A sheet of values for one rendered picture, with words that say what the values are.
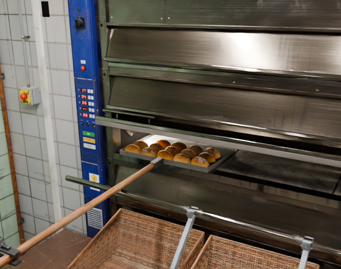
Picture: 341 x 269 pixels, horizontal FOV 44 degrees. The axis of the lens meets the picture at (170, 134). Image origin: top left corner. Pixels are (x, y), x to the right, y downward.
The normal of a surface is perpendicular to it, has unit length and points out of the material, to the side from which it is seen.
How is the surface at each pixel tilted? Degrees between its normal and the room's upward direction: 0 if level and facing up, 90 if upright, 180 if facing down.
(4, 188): 90
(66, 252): 0
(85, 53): 90
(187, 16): 90
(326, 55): 70
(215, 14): 90
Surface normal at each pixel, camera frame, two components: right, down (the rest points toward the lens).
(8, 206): 0.86, 0.15
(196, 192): -0.48, -0.07
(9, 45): -0.50, 0.28
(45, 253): -0.01, -0.95
